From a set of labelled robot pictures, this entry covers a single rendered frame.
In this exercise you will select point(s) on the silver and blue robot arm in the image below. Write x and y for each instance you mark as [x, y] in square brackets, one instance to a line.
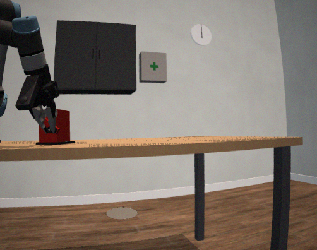
[22, 33]

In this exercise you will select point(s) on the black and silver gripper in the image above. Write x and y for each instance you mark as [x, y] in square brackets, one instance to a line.
[44, 98]

